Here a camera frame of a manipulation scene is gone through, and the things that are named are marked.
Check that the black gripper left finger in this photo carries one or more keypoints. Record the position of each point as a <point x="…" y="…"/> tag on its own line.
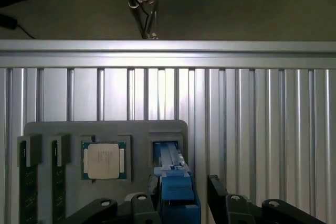
<point x="141" y="208"/>

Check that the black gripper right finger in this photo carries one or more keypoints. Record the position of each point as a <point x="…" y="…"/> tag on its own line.
<point x="236" y="208"/>

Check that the CPU with silver lid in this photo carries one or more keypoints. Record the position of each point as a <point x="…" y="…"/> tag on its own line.
<point x="105" y="161"/>

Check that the grey parts rack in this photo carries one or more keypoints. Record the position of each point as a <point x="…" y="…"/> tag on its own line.
<point x="73" y="190"/>

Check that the green RAM stick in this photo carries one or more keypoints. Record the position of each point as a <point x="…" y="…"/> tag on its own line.
<point x="29" y="182"/>
<point x="59" y="182"/>

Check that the black power adapter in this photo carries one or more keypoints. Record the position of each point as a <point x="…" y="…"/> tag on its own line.
<point x="7" y="21"/>

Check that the aluminium table edge rail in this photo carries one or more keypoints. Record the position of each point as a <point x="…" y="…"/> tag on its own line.
<point x="168" y="53"/>

